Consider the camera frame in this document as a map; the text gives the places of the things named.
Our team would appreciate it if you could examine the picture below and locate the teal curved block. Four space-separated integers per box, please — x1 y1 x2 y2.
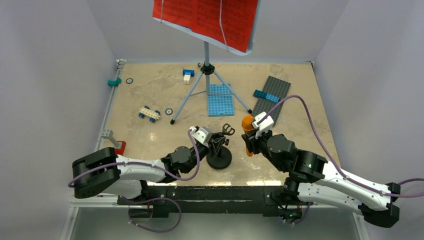
107 77 122 87

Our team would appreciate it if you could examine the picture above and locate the aluminium left edge rail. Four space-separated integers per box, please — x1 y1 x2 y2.
93 59 127 152

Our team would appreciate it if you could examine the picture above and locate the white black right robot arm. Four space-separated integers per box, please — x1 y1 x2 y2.
241 131 401 228

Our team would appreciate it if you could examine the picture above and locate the black microphone stand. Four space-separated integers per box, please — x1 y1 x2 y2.
206 123 235 170

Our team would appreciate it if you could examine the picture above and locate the blue and white brick stack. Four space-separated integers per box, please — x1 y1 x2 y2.
182 69 195 85

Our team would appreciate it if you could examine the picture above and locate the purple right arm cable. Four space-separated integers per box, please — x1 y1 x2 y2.
261 94 424 226

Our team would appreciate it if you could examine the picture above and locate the grey building baseplate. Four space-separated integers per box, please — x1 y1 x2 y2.
251 75 291 117

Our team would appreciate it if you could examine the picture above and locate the red sheet music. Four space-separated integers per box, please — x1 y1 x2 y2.
152 0 261 56

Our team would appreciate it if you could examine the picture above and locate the light blue building baseplate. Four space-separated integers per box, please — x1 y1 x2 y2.
207 84 235 117

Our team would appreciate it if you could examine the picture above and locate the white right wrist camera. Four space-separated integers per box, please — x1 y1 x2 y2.
251 111 274 139

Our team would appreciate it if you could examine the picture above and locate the light blue music stand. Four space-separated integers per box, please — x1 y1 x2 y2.
152 0 262 125

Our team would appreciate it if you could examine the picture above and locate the orange toy microphone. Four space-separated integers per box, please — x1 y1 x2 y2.
241 115 255 157

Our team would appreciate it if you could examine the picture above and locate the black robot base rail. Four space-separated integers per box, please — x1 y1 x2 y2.
117 184 316 223

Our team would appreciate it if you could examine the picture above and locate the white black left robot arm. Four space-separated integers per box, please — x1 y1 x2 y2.
67 128 229 205

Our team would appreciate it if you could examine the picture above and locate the blue building brick strip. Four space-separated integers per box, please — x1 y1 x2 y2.
253 89 280 103

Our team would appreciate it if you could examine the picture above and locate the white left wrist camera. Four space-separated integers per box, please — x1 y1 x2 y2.
189 126 212 146

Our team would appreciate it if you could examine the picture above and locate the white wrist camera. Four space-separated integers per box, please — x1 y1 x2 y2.
251 111 274 139
189 126 212 146

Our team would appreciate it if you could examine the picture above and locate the grey post on red brick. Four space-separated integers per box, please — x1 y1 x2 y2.
100 128 127 156

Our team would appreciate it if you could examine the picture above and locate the toy brick car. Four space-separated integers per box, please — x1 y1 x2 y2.
138 105 161 123

